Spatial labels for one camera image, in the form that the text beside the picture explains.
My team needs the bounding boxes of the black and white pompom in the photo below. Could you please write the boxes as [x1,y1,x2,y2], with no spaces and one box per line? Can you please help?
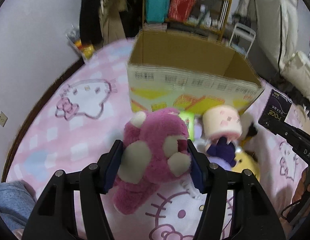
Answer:
[239,112,258,141]

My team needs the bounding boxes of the yellow dog plush toy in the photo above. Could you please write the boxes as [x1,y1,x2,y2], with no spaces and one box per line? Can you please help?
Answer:
[231,148,260,181]

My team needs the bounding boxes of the purple haired plush doll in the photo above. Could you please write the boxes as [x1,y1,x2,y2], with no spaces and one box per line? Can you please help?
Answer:
[194,124,236,169]

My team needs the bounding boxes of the pink bear plush toy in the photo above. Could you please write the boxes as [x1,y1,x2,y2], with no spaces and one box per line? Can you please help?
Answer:
[113,108,191,215]

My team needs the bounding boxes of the grey trouser leg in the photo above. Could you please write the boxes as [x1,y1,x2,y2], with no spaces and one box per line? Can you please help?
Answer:
[0,181,35,231]

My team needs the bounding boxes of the cream tote bag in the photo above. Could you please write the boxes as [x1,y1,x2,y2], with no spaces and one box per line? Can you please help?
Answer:
[280,51,310,98]

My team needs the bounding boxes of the pink Hello Kitty bedsheet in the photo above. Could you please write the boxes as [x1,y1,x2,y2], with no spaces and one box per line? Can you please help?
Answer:
[7,40,306,239]

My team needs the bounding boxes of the green tissue packet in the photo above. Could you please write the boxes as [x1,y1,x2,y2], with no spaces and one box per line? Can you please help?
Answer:
[179,111,195,141]

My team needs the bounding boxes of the white rolling cart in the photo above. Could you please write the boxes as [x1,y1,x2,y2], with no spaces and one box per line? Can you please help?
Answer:
[228,23,256,59]

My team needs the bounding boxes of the open cardboard box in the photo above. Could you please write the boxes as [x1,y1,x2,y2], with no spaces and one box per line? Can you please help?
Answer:
[127,30,264,115]

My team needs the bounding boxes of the cream folded mattress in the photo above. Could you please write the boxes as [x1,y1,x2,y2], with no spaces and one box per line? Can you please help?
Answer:
[255,0,298,71]

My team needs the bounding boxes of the wooden shelf unit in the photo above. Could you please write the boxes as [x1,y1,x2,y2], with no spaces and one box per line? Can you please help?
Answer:
[142,0,233,41]

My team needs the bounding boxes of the snack bags on floor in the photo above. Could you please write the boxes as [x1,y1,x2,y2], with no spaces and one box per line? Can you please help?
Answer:
[65,26,96,62]

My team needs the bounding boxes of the red gift bag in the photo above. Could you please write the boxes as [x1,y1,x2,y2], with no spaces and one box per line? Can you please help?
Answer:
[168,0,197,22]

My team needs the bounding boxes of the black hanging coat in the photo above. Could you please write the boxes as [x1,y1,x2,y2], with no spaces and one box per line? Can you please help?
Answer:
[79,0,103,45]

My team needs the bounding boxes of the beige hanging trousers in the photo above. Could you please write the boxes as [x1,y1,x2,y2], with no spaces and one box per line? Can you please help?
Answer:
[98,0,126,46]

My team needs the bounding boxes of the teal bag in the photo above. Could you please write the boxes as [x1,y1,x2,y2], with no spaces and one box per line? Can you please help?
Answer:
[145,0,170,23]

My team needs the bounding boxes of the wall power socket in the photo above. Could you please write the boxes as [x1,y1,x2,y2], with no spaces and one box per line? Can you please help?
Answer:
[0,112,8,127]

